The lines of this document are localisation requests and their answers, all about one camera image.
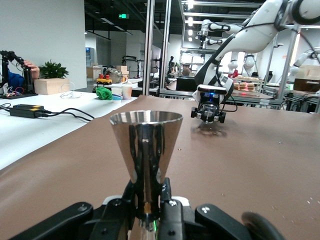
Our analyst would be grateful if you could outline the black box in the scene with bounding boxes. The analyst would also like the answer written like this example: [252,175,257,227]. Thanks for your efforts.
[175,75,199,92]

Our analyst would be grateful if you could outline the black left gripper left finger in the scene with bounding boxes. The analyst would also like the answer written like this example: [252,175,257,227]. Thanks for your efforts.
[8,179,138,240]

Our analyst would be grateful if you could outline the green potted plant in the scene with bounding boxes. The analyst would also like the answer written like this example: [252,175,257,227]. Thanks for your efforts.
[39,59,70,80]

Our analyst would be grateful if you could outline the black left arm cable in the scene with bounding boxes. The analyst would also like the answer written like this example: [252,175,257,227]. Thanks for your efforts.
[240,211,286,240]

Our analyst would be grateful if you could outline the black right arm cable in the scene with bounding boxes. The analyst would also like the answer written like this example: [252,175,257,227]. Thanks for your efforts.
[215,72,239,113]

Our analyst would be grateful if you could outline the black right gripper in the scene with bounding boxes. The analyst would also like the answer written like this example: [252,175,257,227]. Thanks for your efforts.
[190,93,227,124]

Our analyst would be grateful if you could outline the steel jigger measuring cup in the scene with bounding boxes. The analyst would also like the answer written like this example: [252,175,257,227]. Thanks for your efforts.
[109,110,184,231]

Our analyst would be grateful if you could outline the stacked burger props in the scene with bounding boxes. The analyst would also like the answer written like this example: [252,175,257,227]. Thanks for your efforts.
[231,74,264,92]

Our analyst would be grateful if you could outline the small plain paper cup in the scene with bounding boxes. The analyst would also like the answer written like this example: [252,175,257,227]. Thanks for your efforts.
[121,84,134,101]

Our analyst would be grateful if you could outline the black desk cable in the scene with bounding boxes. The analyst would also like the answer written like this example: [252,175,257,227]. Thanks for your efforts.
[0,102,96,123]

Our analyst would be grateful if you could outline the seated background person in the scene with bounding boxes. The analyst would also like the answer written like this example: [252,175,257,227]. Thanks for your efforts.
[181,63,193,77]

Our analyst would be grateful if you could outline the black power adapter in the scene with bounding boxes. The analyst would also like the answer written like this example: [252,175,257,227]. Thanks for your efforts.
[9,104,49,119]

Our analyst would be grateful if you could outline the light wooden box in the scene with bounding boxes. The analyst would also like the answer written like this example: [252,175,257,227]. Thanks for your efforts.
[33,77,71,96]

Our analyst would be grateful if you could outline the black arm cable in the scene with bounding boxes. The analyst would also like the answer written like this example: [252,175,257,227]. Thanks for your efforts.
[215,72,239,113]
[240,211,286,240]

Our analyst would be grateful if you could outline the blue sleeved forearm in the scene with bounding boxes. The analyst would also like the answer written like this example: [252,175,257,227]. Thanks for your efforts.
[6,69,26,92]

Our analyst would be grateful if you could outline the green cloth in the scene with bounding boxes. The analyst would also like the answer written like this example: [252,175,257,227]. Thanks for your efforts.
[95,86,114,102]

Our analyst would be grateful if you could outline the small blue banded paper cup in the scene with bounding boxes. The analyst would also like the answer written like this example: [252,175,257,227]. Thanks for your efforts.
[110,86,124,104]

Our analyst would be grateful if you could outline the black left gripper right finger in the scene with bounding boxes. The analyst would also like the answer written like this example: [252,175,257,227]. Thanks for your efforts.
[159,177,253,240]

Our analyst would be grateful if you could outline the aluminium cell frame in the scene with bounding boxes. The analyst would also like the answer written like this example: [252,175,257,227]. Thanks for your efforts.
[143,0,320,111]

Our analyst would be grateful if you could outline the cardboard box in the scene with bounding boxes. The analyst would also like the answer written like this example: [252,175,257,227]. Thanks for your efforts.
[115,65,130,80]

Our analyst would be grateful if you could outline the bare person hand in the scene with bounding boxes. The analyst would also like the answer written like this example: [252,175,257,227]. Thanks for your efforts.
[23,60,41,80]

